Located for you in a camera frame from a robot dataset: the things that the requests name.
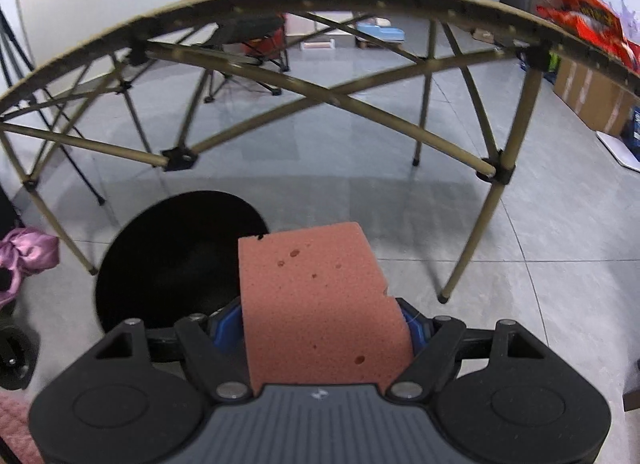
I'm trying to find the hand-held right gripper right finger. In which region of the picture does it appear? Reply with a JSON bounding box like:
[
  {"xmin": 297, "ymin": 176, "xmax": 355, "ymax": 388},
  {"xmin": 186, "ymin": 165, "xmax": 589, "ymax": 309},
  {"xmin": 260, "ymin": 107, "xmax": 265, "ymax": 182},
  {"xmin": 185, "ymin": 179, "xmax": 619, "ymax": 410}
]
[{"xmin": 386, "ymin": 297, "xmax": 549, "ymax": 401}]

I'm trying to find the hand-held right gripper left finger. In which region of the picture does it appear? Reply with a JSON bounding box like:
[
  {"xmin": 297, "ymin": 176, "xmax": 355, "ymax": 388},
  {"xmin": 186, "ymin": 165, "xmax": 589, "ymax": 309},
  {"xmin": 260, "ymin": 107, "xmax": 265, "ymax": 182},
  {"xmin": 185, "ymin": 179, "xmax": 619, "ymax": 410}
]
[{"xmin": 94, "ymin": 296, "xmax": 252, "ymax": 403}]

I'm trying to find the pink sponge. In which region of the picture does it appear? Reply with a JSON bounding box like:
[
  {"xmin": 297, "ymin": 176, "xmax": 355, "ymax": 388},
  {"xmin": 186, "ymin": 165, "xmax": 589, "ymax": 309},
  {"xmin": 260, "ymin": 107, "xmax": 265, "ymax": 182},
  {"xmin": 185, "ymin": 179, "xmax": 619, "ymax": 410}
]
[{"xmin": 237, "ymin": 222, "xmax": 415, "ymax": 397}]

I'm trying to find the black trash bin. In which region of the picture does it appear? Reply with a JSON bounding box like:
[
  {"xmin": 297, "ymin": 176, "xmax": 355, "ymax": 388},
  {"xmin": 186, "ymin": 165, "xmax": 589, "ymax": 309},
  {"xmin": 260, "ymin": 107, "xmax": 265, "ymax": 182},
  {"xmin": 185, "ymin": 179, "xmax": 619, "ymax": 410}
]
[{"xmin": 95, "ymin": 190, "xmax": 271, "ymax": 335}]

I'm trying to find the pink satin scrunchie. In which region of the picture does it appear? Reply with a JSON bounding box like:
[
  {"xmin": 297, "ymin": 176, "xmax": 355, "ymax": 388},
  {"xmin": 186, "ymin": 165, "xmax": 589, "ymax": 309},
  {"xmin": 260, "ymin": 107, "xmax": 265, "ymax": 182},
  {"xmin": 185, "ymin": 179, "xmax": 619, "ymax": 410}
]
[{"xmin": 0, "ymin": 227, "xmax": 60, "ymax": 307}]

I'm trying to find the black tripod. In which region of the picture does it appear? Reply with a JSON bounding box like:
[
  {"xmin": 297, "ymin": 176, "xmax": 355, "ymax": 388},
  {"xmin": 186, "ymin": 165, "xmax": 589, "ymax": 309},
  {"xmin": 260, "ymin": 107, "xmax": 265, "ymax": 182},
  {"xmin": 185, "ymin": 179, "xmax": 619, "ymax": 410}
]
[{"xmin": 0, "ymin": 9, "xmax": 106, "ymax": 207}]

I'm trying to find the pink fuzzy blanket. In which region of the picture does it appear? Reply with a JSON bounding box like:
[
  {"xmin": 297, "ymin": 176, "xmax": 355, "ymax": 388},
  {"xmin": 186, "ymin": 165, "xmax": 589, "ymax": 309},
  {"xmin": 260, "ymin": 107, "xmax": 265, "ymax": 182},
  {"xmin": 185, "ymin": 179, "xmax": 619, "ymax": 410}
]
[{"xmin": 0, "ymin": 391, "xmax": 43, "ymax": 464}]

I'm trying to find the white bathroom scale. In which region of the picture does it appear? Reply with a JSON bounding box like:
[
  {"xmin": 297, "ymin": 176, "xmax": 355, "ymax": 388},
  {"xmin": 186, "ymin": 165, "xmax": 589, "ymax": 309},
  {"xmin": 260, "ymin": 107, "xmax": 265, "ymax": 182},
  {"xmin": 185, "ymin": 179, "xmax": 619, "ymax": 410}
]
[{"xmin": 597, "ymin": 130, "xmax": 640, "ymax": 170}]

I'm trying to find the red plastic basin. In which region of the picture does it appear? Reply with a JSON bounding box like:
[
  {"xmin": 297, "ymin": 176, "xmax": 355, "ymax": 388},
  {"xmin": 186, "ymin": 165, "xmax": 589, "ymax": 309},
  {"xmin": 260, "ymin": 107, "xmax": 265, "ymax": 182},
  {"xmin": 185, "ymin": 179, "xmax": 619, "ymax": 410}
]
[{"xmin": 242, "ymin": 26, "xmax": 287, "ymax": 57}]

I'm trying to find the large cardboard box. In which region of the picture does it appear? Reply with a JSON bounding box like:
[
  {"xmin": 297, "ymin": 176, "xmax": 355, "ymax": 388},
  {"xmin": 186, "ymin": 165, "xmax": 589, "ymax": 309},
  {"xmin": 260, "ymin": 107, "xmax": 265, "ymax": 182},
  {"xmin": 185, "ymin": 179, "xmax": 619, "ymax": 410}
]
[{"xmin": 552, "ymin": 56, "xmax": 636, "ymax": 137}]

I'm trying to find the blue and white bag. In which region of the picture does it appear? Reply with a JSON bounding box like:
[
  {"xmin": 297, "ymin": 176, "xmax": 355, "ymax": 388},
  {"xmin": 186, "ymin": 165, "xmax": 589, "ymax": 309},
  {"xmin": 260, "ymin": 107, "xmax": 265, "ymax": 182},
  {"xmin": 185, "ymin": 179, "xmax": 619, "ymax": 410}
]
[{"xmin": 620, "ymin": 104, "xmax": 640, "ymax": 150}]

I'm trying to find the blue floor tray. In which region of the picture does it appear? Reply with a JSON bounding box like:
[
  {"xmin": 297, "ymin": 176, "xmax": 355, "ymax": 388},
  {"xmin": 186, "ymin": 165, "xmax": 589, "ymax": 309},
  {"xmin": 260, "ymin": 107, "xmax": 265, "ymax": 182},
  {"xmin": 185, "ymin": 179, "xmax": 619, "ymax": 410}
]
[{"xmin": 357, "ymin": 24, "xmax": 406, "ymax": 42}]

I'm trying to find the black folding chair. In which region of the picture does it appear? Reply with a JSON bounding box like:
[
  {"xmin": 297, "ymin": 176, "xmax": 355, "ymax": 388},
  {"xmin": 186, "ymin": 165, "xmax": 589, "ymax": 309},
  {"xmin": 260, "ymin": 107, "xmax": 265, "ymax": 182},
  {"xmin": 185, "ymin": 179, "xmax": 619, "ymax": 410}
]
[{"xmin": 202, "ymin": 14, "xmax": 291, "ymax": 105}]

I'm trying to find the red snack bag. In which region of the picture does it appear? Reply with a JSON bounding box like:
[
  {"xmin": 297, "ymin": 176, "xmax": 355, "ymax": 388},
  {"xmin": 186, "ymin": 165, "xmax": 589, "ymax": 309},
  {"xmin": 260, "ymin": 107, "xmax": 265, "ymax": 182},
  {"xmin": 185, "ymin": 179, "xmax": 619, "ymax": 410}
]
[{"xmin": 510, "ymin": 0, "xmax": 640, "ymax": 77}]

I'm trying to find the purple coral decoration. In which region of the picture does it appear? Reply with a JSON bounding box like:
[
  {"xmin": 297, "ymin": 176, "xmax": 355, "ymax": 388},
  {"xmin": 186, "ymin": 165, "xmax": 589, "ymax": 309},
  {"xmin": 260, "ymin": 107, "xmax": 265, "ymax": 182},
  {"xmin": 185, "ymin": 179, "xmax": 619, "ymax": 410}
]
[{"xmin": 617, "ymin": 0, "xmax": 640, "ymax": 40}]

